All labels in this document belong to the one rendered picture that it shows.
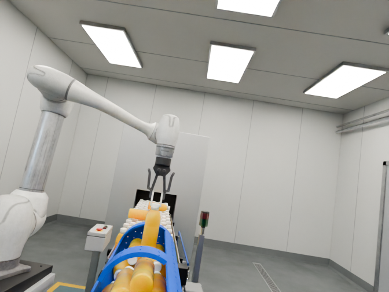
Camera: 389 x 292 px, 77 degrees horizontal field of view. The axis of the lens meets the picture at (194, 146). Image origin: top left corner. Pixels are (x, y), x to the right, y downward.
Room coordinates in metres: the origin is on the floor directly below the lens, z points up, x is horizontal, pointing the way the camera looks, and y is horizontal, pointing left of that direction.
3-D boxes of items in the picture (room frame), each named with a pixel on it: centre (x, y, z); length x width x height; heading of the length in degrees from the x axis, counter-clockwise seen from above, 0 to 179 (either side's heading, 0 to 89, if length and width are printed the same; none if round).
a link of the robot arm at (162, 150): (1.19, 0.14, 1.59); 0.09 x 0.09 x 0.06
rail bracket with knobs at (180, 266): (1.41, -0.03, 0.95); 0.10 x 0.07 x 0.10; 97
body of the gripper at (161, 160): (1.19, 0.14, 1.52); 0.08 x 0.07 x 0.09; 97
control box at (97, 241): (1.52, 0.47, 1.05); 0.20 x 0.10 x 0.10; 7
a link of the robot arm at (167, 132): (1.20, 0.14, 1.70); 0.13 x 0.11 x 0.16; 15
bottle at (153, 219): (1.19, 0.14, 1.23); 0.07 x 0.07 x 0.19
